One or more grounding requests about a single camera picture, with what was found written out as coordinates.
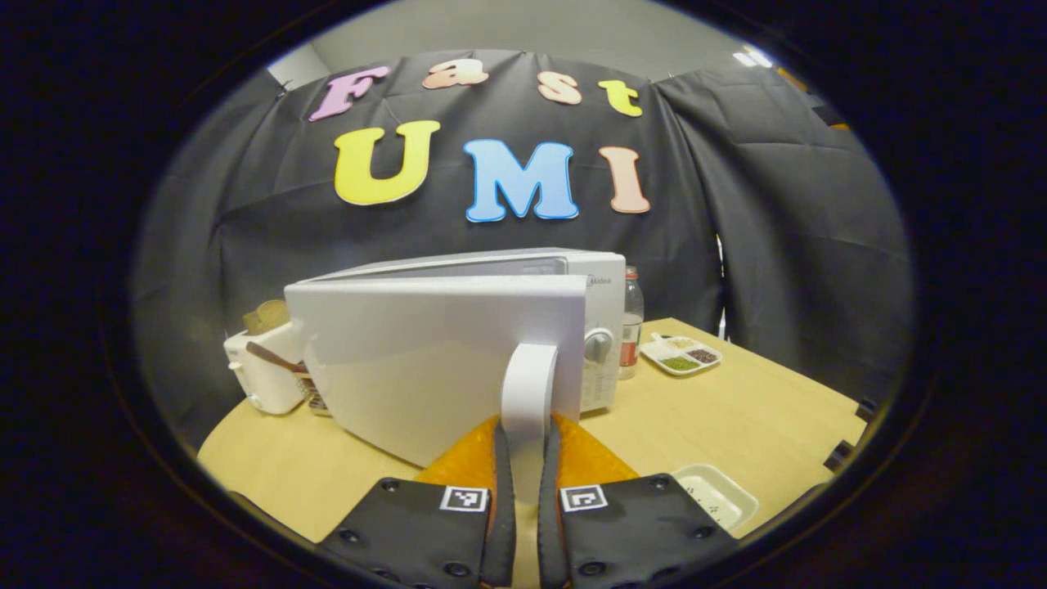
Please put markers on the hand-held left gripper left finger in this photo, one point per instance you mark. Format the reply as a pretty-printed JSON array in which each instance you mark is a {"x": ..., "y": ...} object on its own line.
[{"x": 503, "y": 507}]

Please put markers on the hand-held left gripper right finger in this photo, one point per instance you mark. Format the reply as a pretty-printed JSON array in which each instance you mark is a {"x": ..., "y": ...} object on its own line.
[{"x": 550, "y": 523}]

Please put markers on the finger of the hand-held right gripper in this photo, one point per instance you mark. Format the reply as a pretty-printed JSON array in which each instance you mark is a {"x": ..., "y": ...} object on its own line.
[
  {"x": 842, "y": 456},
  {"x": 865, "y": 408}
]

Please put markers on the white microwave oven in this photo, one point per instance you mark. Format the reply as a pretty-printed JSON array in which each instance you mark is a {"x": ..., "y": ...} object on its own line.
[{"x": 425, "y": 368}]

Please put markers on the pale green rectangular tray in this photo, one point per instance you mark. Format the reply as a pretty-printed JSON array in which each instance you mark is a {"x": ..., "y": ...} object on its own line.
[{"x": 712, "y": 491}]

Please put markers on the black backdrop cloth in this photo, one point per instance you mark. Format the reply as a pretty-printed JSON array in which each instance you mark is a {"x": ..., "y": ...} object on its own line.
[{"x": 777, "y": 245}]

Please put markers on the white divided dish of beans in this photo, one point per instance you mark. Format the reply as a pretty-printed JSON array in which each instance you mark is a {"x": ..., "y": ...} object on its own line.
[{"x": 654, "y": 352}]

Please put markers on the clear bottle with red label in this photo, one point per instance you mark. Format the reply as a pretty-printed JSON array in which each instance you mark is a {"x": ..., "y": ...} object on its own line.
[{"x": 631, "y": 327}]

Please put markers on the white toaster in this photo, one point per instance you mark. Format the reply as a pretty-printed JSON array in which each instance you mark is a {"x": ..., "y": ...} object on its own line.
[{"x": 262, "y": 384}]

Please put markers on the brown bread slice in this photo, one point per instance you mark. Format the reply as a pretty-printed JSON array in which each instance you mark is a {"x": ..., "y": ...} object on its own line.
[{"x": 266, "y": 315}]

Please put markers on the small ceiling light panel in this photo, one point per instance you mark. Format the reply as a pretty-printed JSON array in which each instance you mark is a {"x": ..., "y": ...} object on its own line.
[{"x": 751, "y": 57}]

